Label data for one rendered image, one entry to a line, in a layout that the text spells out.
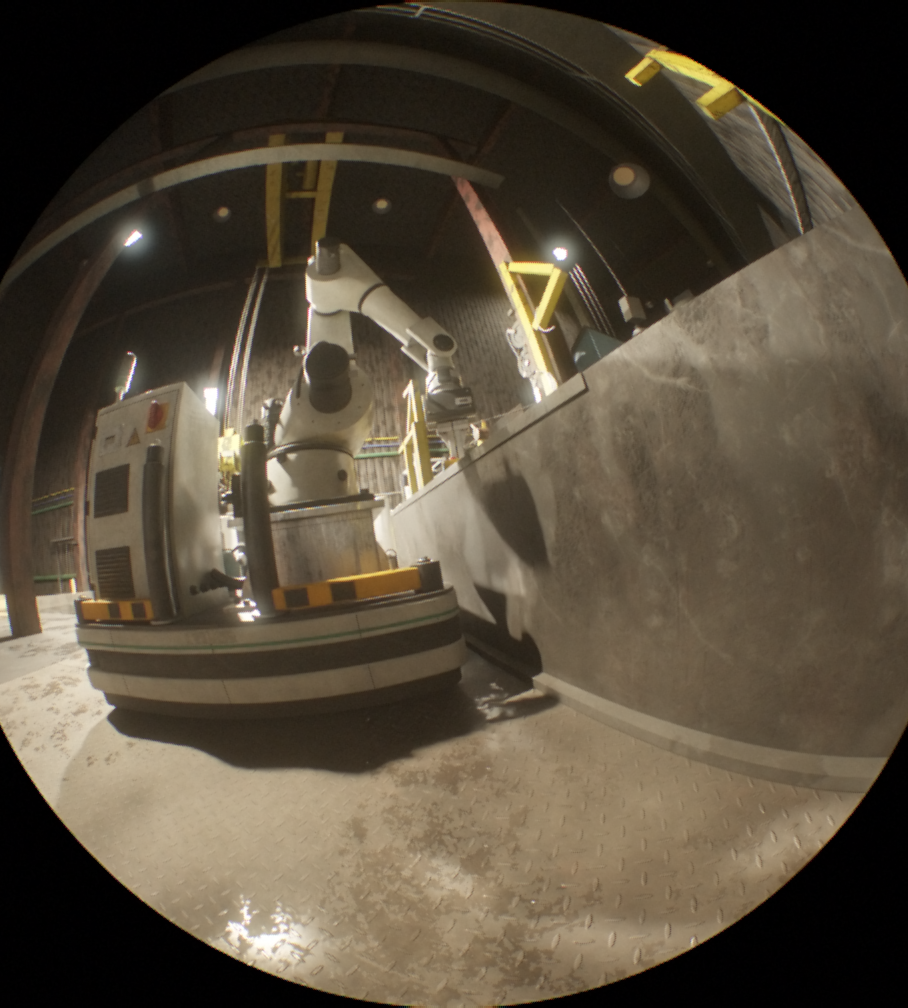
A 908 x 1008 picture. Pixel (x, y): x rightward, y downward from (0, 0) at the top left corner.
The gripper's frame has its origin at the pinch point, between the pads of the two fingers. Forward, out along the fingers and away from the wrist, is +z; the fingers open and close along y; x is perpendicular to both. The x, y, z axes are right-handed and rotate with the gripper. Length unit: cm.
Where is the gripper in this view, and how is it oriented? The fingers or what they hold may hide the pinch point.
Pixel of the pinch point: (457, 454)
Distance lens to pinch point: 129.1
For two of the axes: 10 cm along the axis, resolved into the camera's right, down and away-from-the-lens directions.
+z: 1.7, 9.8, -1.0
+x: 0.2, 1.0, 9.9
